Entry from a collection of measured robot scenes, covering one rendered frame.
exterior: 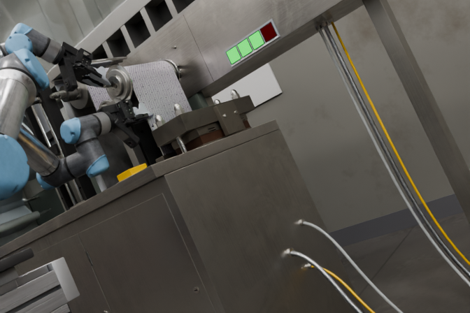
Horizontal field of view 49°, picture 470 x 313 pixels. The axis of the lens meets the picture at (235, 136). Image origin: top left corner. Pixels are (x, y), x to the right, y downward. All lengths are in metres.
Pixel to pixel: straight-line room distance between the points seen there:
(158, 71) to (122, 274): 0.76
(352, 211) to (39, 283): 2.71
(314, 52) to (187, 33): 1.50
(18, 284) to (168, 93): 1.07
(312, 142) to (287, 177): 1.69
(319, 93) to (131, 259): 2.10
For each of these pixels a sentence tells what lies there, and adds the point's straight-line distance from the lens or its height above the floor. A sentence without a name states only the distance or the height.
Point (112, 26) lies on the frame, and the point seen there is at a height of 1.60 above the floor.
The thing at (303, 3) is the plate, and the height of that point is 1.20.
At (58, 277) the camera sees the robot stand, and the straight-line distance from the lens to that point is 1.18.
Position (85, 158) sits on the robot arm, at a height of 1.01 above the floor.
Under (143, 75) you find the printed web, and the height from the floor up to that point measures 1.25.
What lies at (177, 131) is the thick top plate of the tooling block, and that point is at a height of 0.98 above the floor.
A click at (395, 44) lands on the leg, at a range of 1.87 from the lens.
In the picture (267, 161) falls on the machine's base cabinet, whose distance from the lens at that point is 1.85.
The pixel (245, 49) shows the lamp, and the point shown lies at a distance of 1.95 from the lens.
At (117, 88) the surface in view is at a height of 1.24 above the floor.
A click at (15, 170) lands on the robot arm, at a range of 1.08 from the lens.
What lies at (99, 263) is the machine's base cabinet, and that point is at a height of 0.69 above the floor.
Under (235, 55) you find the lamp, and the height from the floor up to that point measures 1.18.
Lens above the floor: 0.79
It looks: 3 degrees up
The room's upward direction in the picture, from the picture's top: 25 degrees counter-clockwise
